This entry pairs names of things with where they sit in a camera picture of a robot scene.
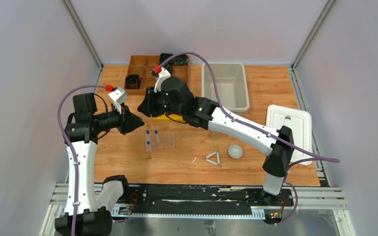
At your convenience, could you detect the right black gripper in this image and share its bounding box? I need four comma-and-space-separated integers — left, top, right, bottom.
137, 85, 185, 118

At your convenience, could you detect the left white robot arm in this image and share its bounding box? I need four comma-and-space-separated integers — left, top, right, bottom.
55, 89, 144, 236

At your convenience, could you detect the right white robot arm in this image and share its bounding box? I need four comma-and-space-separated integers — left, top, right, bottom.
137, 77, 294, 205

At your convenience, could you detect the yellow test tube rack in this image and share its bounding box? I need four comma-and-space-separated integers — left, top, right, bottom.
154, 114, 183, 122

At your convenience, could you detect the clear plastic tube rack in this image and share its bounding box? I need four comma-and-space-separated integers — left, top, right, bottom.
144, 131, 176, 152

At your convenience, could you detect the wooden compartment tray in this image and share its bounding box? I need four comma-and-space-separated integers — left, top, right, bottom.
124, 53, 190, 95

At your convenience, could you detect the white clay triangle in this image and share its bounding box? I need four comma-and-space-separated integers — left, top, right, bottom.
205, 151, 221, 166

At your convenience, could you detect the beige plastic bin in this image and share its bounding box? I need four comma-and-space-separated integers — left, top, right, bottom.
201, 63, 250, 115

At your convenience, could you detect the white round dish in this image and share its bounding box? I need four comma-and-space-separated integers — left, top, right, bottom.
227, 145, 243, 159

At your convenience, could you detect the white plastic bin lid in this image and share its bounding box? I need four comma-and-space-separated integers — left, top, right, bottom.
266, 105, 313, 152

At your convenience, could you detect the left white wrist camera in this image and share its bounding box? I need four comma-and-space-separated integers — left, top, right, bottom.
108, 88, 129, 114

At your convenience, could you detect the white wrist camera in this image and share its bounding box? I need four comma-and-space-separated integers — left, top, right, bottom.
153, 65, 171, 92
108, 88, 129, 114

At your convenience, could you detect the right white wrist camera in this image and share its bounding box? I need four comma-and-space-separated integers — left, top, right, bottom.
153, 65, 171, 92

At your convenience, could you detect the black cable bundle top left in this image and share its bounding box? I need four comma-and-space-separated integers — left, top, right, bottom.
159, 53, 176, 66

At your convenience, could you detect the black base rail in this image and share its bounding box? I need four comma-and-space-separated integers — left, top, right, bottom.
117, 184, 294, 216

